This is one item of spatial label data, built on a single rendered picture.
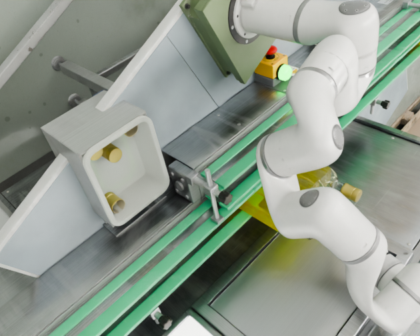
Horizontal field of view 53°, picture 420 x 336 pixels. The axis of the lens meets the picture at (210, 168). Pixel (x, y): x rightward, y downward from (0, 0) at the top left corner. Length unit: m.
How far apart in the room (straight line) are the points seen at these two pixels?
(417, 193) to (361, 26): 0.66
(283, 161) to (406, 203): 0.69
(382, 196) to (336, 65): 0.66
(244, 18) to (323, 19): 0.20
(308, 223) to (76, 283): 0.54
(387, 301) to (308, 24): 0.56
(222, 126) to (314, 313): 0.51
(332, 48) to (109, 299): 0.68
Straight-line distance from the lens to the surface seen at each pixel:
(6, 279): 1.40
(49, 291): 1.02
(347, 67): 0.80
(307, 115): 0.67
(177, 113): 1.08
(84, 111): 0.96
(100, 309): 0.97
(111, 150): 0.90
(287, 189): 0.77
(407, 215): 1.32
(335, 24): 0.89
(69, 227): 1.02
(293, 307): 1.07
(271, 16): 0.97
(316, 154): 0.67
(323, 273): 1.13
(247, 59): 1.10
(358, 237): 0.73
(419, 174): 1.45
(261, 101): 1.18
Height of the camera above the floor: 1.48
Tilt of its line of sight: 36 degrees down
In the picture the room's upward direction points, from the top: 119 degrees clockwise
